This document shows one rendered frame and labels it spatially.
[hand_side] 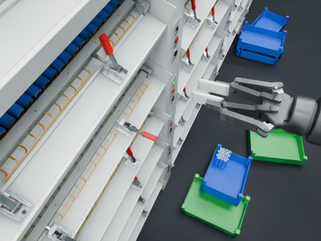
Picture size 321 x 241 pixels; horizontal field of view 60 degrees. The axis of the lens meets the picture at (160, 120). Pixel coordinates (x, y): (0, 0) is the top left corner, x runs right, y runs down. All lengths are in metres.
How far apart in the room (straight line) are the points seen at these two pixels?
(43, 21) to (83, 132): 0.20
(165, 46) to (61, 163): 0.37
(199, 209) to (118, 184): 0.79
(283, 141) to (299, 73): 0.60
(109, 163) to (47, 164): 0.23
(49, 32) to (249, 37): 2.00
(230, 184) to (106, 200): 0.88
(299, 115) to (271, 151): 1.22
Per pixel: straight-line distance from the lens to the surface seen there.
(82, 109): 0.48
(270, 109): 0.58
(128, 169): 0.85
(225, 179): 1.57
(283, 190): 1.71
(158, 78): 0.77
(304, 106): 0.57
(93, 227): 0.81
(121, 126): 0.66
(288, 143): 1.85
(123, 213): 1.02
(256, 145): 1.77
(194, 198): 1.57
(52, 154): 0.46
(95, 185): 0.64
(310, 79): 2.24
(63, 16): 0.34
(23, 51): 0.31
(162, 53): 0.70
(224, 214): 1.57
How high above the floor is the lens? 1.49
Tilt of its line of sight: 57 degrees down
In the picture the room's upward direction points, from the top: straight up
